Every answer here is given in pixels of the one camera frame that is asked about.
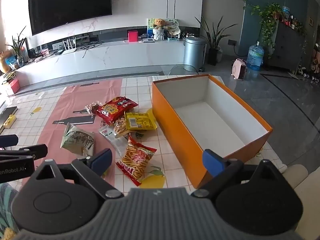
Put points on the red snack bag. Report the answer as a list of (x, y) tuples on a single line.
[(115, 108)]

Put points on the teddy bear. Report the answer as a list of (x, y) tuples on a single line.
[(158, 23)]

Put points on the black television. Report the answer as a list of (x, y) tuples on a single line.
[(49, 14)]

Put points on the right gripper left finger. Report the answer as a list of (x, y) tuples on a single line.
[(90, 171)]

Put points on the left potted plant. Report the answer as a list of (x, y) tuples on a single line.
[(17, 45)]

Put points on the blue water jug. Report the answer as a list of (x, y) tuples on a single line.
[(255, 56)]

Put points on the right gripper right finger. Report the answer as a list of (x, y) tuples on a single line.
[(223, 172)]

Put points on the red box on console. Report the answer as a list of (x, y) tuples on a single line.
[(133, 36)]

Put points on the small red candy bag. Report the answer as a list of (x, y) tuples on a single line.
[(92, 108)]

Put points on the red storage box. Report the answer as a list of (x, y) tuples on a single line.
[(14, 86)]

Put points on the white silver pouch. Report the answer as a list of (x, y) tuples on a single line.
[(119, 144)]

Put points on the pink small heater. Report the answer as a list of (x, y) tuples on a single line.
[(239, 69)]

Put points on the dark cabinet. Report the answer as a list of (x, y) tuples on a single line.
[(288, 48)]

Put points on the hanging ivy plant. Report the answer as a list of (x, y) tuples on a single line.
[(263, 24)]

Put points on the potted green plant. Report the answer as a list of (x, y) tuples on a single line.
[(214, 35)]

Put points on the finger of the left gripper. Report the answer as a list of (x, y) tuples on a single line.
[(8, 140)]

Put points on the yellow snack bag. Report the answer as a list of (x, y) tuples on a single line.
[(139, 121)]

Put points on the orange fries snack bag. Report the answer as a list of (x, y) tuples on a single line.
[(135, 160)]

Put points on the white router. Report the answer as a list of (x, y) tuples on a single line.
[(69, 46)]

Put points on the clear peanut snack bag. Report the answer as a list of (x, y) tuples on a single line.
[(120, 127)]

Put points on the orange cardboard box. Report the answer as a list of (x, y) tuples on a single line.
[(198, 112)]

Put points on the white tv console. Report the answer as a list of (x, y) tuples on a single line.
[(110, 55)]

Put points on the yellow small object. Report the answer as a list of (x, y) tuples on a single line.
[(9, 122)]

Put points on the silver trash bin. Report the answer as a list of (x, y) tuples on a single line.
[(194, 53)]

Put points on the green raisin bag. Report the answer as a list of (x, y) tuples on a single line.
[(78, 141)]

